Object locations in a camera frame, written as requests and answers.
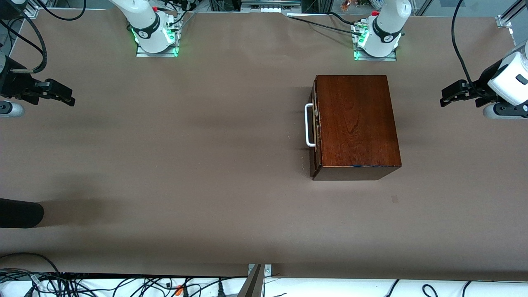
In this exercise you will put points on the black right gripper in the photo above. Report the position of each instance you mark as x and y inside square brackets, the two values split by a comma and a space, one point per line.
[13, 84]

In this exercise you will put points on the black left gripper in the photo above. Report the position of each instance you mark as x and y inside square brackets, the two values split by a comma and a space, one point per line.
[483, 83]

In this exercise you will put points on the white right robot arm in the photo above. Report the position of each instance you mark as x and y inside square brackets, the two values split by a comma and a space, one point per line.
[144, 20]

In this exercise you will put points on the dark brown wooden cabinet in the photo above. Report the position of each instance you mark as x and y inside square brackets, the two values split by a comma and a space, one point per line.
[357, 119]

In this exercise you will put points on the black ribbed cylinder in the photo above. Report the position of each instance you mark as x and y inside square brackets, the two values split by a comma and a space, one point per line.
[20, 212]

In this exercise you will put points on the orange plug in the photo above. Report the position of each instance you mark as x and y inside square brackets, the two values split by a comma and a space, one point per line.
[179, 291]

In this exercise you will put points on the dark diagonal bar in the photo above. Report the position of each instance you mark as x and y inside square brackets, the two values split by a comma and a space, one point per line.
[251, 284]

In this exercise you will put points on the aluminium frame profile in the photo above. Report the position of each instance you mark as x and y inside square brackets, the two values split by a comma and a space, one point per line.
[505, 20]
[32, 12]

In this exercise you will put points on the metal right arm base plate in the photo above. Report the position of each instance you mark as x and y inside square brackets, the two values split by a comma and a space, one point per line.
[141, 54]

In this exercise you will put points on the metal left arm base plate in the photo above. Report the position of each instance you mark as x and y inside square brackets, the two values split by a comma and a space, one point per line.
[363, 58]

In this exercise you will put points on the grey metal rail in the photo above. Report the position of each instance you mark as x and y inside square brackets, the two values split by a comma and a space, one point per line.
[270, 3]

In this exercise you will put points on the silver metal bracket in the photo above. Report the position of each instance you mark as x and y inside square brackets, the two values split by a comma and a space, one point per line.
[268, 270]

